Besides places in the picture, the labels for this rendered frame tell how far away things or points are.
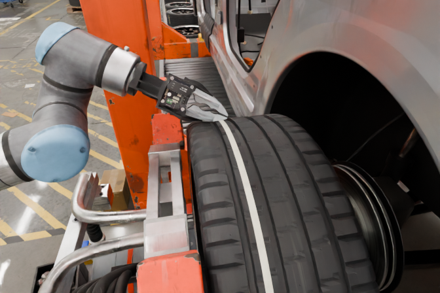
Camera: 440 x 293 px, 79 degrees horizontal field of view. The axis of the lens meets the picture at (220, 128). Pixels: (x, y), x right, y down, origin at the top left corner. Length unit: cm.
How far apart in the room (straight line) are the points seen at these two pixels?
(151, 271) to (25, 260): 169
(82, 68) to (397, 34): 50
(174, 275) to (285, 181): 21
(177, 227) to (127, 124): 60
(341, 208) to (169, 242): 26
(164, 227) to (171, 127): 31
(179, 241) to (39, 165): 24
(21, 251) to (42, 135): 164
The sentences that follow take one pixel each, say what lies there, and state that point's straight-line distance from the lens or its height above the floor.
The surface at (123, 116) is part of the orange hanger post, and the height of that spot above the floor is 100.
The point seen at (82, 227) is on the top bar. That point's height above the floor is 97.
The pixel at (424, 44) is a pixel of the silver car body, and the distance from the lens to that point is 41.
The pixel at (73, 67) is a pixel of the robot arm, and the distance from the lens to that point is 57.
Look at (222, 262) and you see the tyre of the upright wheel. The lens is 39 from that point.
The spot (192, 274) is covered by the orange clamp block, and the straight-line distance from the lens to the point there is 36.
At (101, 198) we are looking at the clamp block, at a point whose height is 95.
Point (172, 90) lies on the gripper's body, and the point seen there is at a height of 124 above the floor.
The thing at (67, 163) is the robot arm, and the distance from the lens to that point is 49.
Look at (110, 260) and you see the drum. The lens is 68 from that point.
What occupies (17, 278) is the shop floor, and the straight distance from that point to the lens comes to 198.
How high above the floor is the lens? 147
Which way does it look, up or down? 34 degrees down
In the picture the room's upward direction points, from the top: straight up
